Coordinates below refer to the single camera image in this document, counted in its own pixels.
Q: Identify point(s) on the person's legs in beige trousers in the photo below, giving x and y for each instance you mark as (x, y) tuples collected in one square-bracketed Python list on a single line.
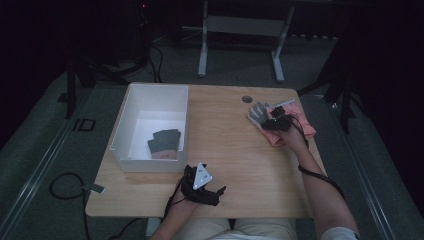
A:
[(240, 230)]

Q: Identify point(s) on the person's left hand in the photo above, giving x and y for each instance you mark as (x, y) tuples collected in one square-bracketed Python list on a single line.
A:
[(186, 205)]

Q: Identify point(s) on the person's right hand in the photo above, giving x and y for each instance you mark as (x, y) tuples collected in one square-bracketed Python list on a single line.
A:
[(293, 138)]

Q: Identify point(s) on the black rectangular floor bracket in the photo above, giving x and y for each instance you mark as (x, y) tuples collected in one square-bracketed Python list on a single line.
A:
[(85, 124)]

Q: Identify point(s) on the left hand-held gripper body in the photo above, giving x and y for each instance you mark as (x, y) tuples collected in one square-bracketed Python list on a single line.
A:
[(200, 183)]

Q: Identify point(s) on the white storage box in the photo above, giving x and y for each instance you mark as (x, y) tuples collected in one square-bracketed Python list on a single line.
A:
[(146, 100)]

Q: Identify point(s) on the white shirt sleeve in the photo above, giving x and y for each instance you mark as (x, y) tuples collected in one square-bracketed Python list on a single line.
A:
[(341, 234)]

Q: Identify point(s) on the black tripod stand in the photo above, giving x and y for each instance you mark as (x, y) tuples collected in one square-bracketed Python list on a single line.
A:
[(340, 86), (80, 66)]

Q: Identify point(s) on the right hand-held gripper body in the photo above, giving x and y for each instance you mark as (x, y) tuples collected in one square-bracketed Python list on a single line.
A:
[(278, 122)]

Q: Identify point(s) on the grey knit glove pink cuff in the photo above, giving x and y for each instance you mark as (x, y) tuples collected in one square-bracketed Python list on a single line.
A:
[(161, 150), (168, 138)]

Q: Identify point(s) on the grey metal desk frame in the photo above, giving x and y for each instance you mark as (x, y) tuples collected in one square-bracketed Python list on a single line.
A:
[(243, 25)]

